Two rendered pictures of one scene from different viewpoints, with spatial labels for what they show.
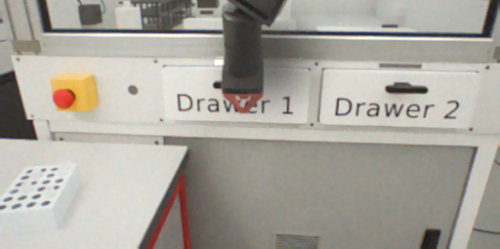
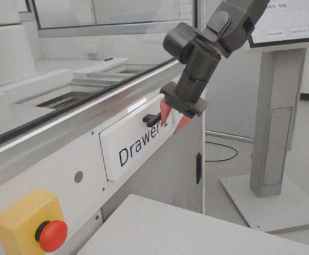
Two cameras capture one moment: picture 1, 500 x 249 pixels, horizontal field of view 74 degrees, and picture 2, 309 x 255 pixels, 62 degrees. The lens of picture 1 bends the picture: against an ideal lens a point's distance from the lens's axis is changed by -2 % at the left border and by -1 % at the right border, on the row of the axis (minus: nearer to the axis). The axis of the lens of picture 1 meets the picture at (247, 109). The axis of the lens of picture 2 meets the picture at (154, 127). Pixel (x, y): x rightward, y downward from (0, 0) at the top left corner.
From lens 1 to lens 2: 0.64 m
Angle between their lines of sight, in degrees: 59
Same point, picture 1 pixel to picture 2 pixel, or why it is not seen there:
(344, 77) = not seen: hidden behind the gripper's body
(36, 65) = not seen: outside the picture
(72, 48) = (4, 170)
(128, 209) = (220, 237)
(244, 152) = (144, 173)
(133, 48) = (74, 129)
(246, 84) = (203, 104)
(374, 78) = not seen: hidden behind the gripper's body
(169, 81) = (113, 144)
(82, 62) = (19, 181)
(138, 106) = (85, 191)
